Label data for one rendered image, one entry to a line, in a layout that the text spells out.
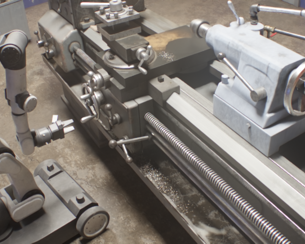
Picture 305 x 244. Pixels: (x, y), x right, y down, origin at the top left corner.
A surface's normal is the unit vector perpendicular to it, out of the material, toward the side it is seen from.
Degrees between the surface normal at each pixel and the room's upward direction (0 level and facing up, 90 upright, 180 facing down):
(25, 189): 90
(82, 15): 90
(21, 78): 99
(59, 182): 0
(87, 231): 90
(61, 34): 32
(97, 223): 90
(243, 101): 61
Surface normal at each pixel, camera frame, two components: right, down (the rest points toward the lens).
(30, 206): 0.64, 0.42
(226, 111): -0.86, 0.35
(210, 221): -0.07, -0.80
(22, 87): 0.82, 0.41
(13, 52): 0.09, 0.57
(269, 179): -0.56, -0.45
